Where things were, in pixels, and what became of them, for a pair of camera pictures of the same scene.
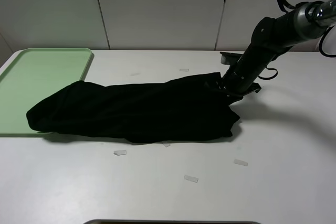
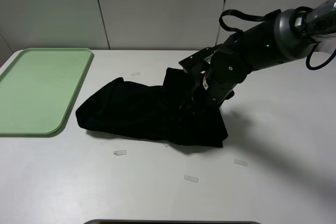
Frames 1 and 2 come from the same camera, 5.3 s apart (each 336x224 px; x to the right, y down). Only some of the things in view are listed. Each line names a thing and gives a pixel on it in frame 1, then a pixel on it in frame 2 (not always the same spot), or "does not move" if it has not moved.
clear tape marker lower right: x=243 y=163 does not move
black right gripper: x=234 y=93 -> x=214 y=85
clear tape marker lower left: x=120 y=152 does not move
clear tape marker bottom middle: x=192 y=179 does not move
